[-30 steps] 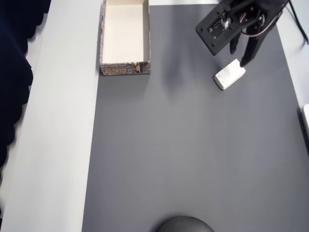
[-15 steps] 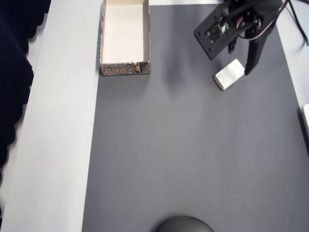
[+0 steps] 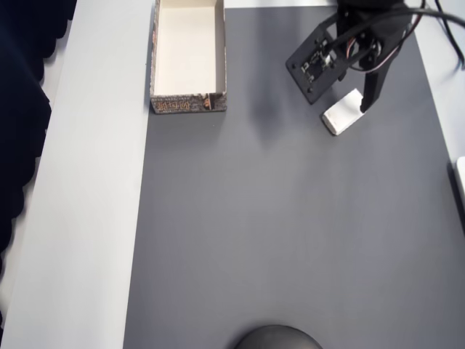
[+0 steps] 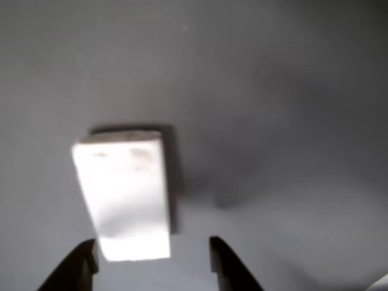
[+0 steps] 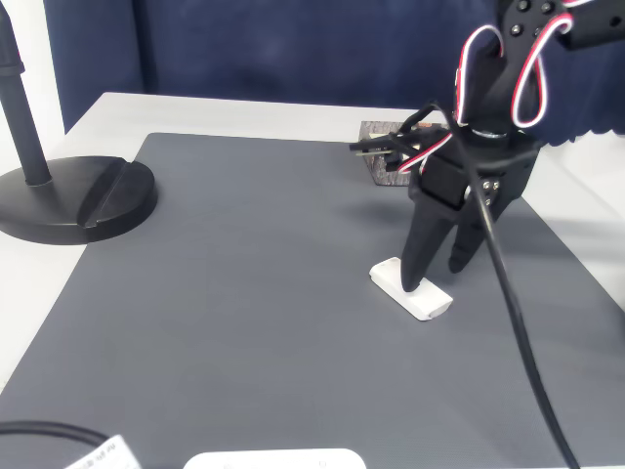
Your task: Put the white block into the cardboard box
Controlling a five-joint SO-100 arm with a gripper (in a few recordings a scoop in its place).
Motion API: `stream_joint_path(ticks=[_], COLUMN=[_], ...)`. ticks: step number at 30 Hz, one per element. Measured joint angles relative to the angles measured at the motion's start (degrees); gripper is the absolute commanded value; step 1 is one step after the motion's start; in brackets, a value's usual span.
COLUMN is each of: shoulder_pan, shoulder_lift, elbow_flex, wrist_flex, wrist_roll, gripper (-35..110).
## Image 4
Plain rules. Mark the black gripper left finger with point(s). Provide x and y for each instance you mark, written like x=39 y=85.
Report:
x=68 y=269

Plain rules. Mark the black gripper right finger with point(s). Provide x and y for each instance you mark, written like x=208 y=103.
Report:
x=230 y=266

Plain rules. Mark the white rectangular block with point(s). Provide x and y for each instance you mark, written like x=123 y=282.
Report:
x=124 y=194

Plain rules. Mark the grey desk mat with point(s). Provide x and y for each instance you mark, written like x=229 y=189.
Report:
x=242 y=91

